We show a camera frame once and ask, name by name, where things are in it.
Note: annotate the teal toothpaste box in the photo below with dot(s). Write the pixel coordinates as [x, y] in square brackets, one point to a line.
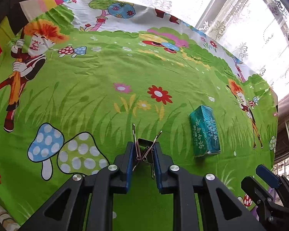
[205, 137]

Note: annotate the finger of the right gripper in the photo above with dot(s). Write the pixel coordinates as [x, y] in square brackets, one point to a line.
[269, 213]
[279, 183]

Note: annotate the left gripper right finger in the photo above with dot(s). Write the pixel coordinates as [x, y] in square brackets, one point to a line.
[200, 202]

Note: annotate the cartoon green tablecloth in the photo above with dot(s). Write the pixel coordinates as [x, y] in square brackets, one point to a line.
[76, 74]

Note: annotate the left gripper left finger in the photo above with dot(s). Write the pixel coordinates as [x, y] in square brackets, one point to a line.
[85, 202]

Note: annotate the pink binder clip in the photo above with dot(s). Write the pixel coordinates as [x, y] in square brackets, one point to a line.
[144, 151]

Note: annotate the pink drape curtain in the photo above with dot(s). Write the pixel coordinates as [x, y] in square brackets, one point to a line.
[282, 146]

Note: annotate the striped towel cushion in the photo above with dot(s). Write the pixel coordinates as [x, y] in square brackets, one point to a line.
[7, 220]

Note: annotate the white lace curtain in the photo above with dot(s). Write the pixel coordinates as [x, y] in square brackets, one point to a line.
[255, 31]

